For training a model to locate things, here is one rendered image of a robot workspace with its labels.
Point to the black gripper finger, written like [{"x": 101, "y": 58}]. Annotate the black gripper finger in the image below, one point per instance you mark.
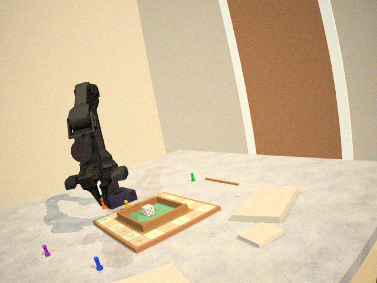
[
  {"x": 104, "y": 191},
  {"x": 95, "y": 192}
]

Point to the purple pawn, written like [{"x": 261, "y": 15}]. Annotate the purple pawn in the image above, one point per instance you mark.
[{"x": 46, "y": 250}]

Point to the blue pawn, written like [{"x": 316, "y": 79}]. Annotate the blue pawn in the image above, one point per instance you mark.
[{"x": 99, "y": 267}]

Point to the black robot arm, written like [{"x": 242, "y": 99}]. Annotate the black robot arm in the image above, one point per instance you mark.
[{"x": 83, "y": 120}]

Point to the orange pawn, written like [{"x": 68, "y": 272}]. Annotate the orange pawn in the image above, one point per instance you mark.
[{"x": 103, "y": 205}]

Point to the beige flat square block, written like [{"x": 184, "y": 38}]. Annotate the beige flat square block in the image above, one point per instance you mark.
[{"x": 260, "y": 234}]

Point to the white die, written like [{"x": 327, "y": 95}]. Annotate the white die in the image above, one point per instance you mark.
[{"x": 148, "y": 210}]

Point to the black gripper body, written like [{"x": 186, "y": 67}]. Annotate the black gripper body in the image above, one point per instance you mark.
[{"x": 117, "y": 173}]

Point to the beige flat rectangular block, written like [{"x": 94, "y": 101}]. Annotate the beige flat rectangular block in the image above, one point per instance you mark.
[{"x": 267, "y": 204}]

